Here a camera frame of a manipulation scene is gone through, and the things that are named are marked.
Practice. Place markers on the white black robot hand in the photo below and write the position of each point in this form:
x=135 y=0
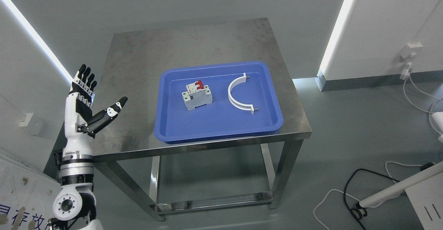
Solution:
x=79 y=118

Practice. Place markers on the grey circuit breaker red switch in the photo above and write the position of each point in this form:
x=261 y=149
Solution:
x=196 y=95

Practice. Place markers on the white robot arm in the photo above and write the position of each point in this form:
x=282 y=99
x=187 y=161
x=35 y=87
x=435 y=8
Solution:
x=76 y=199

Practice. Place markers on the stainless steel table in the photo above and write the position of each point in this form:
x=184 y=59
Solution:
x=128 y=153

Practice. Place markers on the white printed sign board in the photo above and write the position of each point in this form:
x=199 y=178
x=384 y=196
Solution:
x=26 y=195

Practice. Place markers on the blue plastic tray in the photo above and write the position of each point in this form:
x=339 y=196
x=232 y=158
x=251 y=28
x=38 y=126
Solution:
x=219 y=120

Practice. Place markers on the white stand leg with caster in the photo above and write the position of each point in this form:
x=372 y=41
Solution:
x=359 y=211

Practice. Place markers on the white wall box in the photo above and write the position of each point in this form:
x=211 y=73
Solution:
x=32 y=124

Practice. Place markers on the white curved bracket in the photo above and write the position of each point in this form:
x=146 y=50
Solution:
x=235 y=98

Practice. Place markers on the white wall socket with plug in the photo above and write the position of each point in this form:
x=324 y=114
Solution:
x=409 y=52

